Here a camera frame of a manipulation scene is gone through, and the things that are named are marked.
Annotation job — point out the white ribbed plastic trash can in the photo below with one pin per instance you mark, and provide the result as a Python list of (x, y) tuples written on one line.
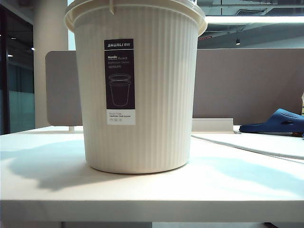
[(161, 107)]

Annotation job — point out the black white product label sticker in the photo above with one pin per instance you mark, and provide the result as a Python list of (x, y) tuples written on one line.
[(118, 90)]

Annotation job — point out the light grey desk partition panel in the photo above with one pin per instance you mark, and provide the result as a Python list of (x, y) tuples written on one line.
[(61, 90)]

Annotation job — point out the mauve desk partition panel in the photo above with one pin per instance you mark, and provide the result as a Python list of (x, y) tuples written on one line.
[(249, 83)]

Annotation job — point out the black pendant spotlight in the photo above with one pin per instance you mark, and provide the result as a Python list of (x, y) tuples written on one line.
[(238, 42)]

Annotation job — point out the blue rubber slipper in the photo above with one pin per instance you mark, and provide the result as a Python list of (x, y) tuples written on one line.
[(273, 123)]

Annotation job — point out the white table mat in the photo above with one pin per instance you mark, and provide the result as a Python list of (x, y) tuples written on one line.
[(273, 146)]

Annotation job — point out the white round column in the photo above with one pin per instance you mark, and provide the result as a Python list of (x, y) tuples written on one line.
[(50, 35)]

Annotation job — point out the white linear ceiling light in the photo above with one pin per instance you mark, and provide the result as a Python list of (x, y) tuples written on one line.
[(261, 19)]

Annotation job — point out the white partition panel bracket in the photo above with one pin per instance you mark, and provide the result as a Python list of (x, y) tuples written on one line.
[(72, 129)]

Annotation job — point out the glass partition with black frame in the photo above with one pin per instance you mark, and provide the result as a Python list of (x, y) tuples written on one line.
[(19, 71)]

